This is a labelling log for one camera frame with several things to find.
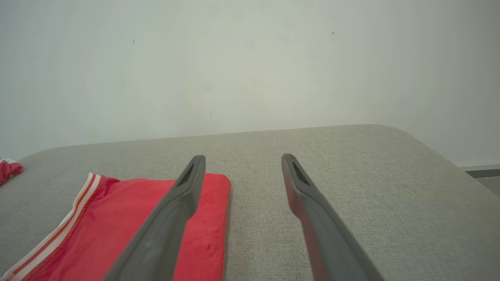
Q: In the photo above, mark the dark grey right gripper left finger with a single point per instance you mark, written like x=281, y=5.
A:
x=164, y=230

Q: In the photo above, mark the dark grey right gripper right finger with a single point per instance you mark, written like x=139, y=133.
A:
x=324, y=230

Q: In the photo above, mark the red basketball jersey white trim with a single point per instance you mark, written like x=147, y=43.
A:
x=97, y=234

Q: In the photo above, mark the crumpled red white garment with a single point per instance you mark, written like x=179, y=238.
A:
x=9, y=169

